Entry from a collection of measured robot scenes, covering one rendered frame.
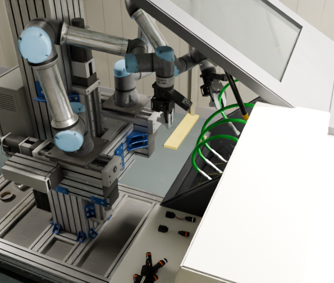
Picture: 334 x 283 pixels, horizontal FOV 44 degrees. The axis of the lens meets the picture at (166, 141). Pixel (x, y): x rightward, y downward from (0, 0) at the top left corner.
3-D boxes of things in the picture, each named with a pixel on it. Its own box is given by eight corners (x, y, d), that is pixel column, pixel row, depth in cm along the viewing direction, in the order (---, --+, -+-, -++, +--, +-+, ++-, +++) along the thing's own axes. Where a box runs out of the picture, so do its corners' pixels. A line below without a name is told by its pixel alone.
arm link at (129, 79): (109, 85, 231) (107, 63, 223) (127, 77, 239) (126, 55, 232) (124, 92, 224) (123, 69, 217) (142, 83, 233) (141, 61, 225)
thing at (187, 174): (202, 154, 236) (204, 130, 227) (210, 155, 235) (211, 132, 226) (160, 229, 189) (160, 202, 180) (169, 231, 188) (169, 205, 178)
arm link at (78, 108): (88, 122, 199) (86, 97, 192) (86, 138, 188) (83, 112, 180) (63, 123, 198) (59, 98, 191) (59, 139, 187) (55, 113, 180)
